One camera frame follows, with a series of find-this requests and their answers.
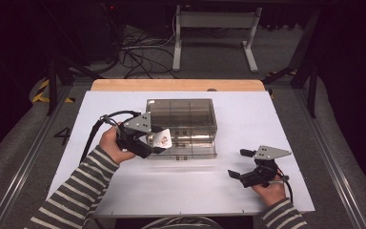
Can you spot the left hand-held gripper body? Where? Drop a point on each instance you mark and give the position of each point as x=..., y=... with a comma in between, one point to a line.
x=136, y=140

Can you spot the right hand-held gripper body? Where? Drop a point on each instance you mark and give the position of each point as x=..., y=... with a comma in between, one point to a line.
x=263, y=168

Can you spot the white picture card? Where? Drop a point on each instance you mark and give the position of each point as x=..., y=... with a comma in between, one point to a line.
x=162, y=140

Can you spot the smoky transparent drawer cabinet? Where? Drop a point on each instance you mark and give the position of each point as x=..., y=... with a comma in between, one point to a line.
x=180, y=113

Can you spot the person's left hand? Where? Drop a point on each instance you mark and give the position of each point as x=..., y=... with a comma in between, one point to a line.
x=112, y=146

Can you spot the person's right hand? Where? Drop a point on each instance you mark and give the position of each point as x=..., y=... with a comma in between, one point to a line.
x=270, y=194

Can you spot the white board table cover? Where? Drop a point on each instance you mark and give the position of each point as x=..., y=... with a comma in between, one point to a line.
x=187, y=184

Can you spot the person's striped torso clothing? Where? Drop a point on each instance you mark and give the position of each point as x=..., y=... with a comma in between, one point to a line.
x=184, y=223

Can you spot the black metal stand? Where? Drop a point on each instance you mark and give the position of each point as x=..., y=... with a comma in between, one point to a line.
x=313, y=86
x=52, y=86

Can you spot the yellow black hazard tape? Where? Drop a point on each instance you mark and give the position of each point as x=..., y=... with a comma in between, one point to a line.
x=41, y=92

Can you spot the aluminium floor rail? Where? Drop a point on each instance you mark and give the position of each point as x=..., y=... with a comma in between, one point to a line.
x=28, y=159
x=333, y=165

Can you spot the grey metal stand frame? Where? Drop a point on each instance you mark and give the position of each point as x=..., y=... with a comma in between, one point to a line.
x=216, y=19

